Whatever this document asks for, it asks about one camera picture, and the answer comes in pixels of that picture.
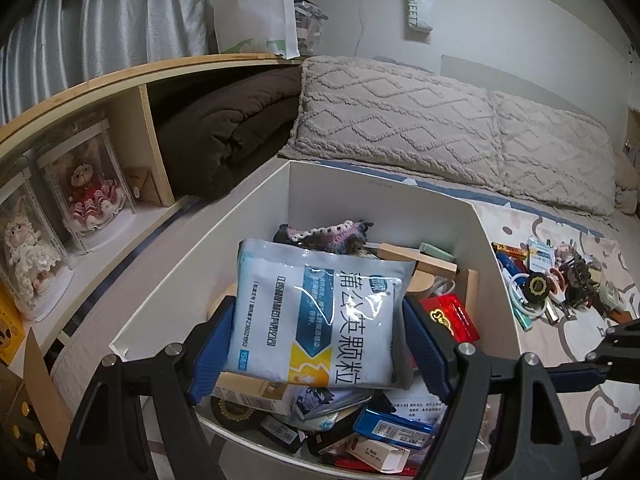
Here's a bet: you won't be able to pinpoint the yellow red candy bar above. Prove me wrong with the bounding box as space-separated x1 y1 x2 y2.
492 242 531 261

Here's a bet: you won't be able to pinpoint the white dress doll case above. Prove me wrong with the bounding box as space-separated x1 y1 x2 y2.
0 157 76 321

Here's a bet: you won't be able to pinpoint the black gold rimmed disc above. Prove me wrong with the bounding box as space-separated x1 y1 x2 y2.
210 397 261 428

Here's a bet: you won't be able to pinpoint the red cardboard box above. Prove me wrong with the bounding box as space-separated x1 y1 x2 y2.
419 294 482 343

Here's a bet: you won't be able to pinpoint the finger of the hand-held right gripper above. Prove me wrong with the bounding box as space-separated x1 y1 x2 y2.
582 317 640 366
546 364 608 390

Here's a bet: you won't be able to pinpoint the clear box of trinkets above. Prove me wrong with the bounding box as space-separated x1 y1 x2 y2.
294 0 331 56

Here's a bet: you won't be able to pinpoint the white shopping bag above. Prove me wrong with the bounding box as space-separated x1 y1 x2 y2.
212 0 301 61

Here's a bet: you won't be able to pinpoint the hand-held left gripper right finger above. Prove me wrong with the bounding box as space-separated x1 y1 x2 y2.
402 296 583 480

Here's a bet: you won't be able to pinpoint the red dress doll case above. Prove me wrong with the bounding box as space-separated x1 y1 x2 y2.
37 120 138 253

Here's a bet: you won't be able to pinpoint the hanging white cord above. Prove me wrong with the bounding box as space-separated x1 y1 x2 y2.
352 0 366 56

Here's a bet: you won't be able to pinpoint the brown cardboard sheet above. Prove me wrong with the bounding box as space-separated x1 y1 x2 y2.
22 330 73 446

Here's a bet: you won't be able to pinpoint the dark crocheted item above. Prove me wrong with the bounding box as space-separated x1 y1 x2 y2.
274 219 375 256

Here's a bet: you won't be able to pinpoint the blue metallic box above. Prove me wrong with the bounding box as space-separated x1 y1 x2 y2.
352 405 436 451

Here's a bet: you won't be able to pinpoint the pale green small case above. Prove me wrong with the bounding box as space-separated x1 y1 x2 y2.
419 242 455 262

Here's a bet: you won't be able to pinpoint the white printed leaflet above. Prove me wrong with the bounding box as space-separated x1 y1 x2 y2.
390 390 446 426

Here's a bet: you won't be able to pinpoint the small brown box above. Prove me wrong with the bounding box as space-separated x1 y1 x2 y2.
125 167 163 206

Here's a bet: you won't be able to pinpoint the white coiled cable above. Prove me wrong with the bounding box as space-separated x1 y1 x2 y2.
507 272 543 321

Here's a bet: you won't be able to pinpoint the pale green white device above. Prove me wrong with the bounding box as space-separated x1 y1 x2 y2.
600 280 623 311

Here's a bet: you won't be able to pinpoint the brown hair claw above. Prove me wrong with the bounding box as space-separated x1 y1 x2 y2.
567 255 601 306

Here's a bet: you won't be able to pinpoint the small white carton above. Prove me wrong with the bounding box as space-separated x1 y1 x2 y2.
345 435 411 473

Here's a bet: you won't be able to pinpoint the brown leather case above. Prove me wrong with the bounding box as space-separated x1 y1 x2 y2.
607 307 640 326

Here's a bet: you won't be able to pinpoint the orange handled scissors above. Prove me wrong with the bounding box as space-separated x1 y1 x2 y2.
547 267 571 296

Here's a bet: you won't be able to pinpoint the round wooden disc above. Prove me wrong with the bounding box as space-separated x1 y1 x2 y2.
407 267 446 306

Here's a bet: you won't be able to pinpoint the beige textured pillow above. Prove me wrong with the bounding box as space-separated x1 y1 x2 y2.
277 55 503 193
492 91 617 218

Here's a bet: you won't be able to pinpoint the yellow box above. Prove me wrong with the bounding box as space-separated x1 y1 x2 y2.
0 280 26 366

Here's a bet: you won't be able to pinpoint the silver grey curtain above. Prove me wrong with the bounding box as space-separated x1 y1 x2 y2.
0 0 211 126

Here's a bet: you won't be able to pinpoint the beige plush toy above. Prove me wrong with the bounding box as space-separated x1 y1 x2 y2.
612 152 640 216

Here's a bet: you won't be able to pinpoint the black round tin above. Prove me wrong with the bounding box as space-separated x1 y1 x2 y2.
522 272 551 306

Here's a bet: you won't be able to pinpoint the white cardboard storage box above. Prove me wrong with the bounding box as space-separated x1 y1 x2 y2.
109 160 523 480

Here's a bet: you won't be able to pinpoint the black box with gold dots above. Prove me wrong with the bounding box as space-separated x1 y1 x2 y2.
0 365 56 480

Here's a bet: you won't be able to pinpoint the folded brown blanket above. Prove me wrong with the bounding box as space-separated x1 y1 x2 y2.
152 65 303 198

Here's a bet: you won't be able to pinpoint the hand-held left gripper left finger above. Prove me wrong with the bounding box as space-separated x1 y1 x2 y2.
59 296 237 480

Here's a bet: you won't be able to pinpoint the white blue medicine packet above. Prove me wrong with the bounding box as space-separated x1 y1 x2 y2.
220 239 417 391

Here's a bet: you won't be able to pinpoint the light blue plastic packet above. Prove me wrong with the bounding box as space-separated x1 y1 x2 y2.
527 237 556 268

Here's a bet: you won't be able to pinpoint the hanging white paper bag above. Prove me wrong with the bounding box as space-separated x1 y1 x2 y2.
404 0 434 40

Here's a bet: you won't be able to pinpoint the wooden headboard shelf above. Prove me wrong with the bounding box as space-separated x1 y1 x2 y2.
0 52 306 361

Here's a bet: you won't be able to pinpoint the long wooden block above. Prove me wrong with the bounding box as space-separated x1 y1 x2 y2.
377 242 458 276

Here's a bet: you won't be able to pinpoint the cream cardboard carton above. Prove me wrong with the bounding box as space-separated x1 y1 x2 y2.
212 372 301 416

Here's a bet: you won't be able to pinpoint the cartoon print packet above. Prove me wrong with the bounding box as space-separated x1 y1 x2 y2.
290 385 373 421

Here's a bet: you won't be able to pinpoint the cartoon printed bedsheet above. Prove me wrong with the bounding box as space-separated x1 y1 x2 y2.
465 195 640 461

